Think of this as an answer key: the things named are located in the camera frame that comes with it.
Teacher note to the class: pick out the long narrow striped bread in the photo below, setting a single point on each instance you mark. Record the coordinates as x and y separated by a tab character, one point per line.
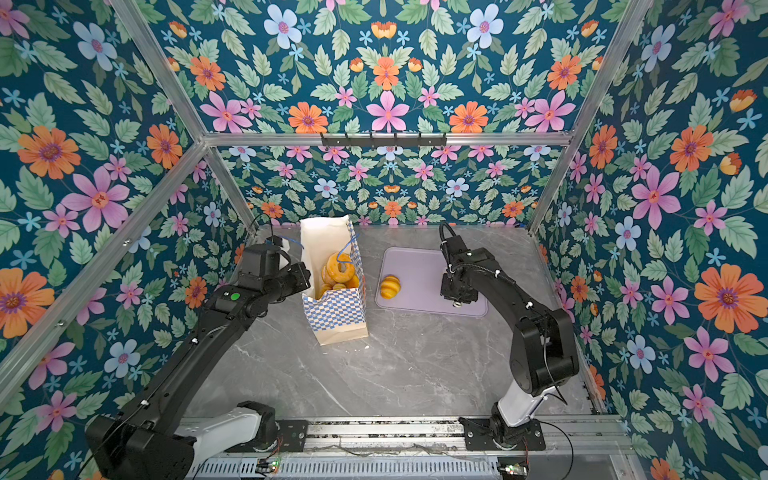
324	289

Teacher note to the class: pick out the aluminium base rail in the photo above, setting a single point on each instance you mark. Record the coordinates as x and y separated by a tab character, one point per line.
441	436

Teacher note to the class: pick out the white perforated cable duct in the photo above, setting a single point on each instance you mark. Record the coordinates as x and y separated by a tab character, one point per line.
419	467

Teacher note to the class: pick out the lavender plastic tray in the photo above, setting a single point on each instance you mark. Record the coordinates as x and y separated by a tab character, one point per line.
420	272

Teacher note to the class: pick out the oval golden bread bun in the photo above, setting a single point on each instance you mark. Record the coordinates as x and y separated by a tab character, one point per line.
326	277

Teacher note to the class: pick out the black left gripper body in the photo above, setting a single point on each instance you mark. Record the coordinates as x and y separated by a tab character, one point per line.
286	282

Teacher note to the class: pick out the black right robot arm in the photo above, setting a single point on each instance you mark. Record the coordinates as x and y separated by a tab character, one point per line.
543	354

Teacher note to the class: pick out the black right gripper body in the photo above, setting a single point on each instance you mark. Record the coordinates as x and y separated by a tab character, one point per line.
452	291

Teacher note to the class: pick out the black hook rail bracket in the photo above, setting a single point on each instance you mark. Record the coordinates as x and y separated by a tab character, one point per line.
370	140

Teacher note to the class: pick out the yellow orange mango bread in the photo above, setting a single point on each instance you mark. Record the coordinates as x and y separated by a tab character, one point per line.
354	282

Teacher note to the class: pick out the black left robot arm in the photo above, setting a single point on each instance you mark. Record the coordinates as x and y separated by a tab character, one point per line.
146	440

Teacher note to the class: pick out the small round striped bun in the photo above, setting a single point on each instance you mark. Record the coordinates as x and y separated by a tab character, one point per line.
389	287

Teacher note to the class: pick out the checkered paper bread bag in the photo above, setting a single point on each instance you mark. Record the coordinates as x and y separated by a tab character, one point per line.
335	302

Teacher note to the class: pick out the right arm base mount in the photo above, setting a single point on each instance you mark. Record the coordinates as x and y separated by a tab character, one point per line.
493	433

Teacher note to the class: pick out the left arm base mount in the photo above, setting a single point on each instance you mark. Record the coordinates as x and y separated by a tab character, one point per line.
282	435

